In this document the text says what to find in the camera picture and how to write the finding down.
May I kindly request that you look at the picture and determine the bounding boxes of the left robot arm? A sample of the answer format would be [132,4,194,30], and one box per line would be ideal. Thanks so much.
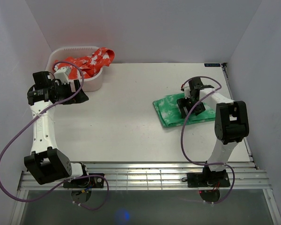
[24,67,90,187]

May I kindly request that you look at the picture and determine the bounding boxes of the green tie-dye trousers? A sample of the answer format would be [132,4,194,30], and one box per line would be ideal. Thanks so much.
[153,93,215,128]

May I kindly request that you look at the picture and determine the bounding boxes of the dark table label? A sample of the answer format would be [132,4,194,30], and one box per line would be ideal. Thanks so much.
[204,63,221,68]

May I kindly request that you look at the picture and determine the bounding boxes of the aluminium rail frame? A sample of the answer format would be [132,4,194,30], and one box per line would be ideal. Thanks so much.
[10,162,281,225]

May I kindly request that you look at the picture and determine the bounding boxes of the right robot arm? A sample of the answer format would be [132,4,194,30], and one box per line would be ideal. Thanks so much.
[177,76,249,188]

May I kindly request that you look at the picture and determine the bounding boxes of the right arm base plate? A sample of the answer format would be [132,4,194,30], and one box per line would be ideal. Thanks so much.
[181,172,230,188]

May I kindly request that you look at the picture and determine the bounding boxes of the purple cable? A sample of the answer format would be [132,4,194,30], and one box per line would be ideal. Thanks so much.
[0,61,110,210]
[180,76,236,205]

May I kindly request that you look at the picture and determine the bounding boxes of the orange tie-dye trousers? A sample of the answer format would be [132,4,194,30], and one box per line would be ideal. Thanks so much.
[52,47,115,80]

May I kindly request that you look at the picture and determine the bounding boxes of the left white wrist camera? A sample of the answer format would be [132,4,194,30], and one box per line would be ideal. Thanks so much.
[53,67,71,84]

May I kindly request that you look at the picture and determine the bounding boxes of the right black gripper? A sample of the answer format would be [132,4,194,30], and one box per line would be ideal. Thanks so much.
[177,96,206,120]

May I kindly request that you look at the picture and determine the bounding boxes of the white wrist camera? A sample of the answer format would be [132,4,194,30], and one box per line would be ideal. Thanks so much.
[181,84,191,99]
[53,67,71,84]

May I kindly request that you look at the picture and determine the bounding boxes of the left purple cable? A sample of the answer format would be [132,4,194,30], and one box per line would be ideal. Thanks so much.
[0,61,110,210]

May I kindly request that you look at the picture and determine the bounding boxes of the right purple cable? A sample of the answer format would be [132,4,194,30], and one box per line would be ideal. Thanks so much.
[180,76,236,205]

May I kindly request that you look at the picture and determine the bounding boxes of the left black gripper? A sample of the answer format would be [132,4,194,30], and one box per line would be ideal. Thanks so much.
[53,80,89,105]

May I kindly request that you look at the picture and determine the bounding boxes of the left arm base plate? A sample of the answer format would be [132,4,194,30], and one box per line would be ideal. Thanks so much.
[63,173,105,189]

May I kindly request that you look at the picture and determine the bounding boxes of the white plastic basket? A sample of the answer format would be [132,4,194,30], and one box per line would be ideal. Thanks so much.
[46,46,103,92]

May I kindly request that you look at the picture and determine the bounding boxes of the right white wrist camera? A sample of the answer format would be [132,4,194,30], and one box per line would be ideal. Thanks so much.
[181,84,191,99]

